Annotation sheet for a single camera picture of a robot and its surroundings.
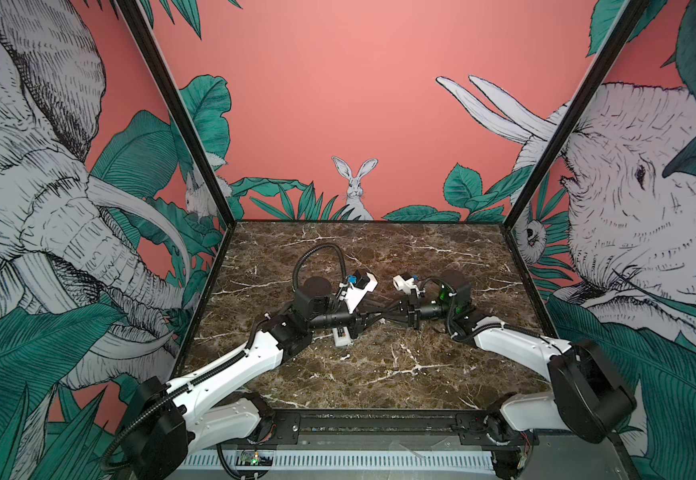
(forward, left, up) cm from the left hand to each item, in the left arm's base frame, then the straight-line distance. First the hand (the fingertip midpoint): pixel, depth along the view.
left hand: (385, 307), depth 68 cm
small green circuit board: (-26, +32, -25) cm, 48 cm away
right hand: (-1, +1, -3) cm, 3 cm away
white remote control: (+2, +10, -24) cm, 26 cm away
